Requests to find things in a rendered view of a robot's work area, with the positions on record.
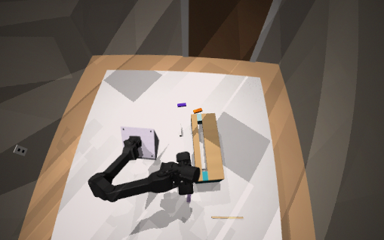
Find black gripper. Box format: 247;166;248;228
176;152;194;195

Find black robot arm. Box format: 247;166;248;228
88;136;201;202

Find small orange block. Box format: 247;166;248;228
193;108;202;114

